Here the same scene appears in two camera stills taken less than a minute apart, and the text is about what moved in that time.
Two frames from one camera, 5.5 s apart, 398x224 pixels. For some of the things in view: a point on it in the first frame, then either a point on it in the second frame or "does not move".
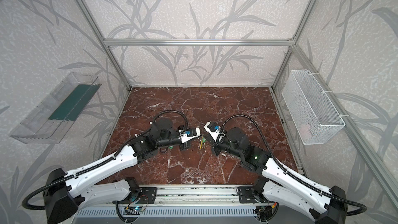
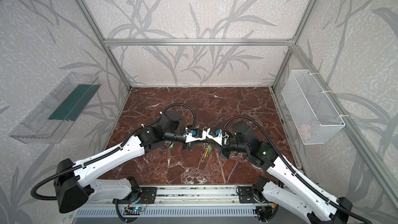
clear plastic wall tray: (48, 122) does not move
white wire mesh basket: (316, 119) does not move
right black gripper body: (214, 144) → (223, 143)
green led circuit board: (132, 210) does not move
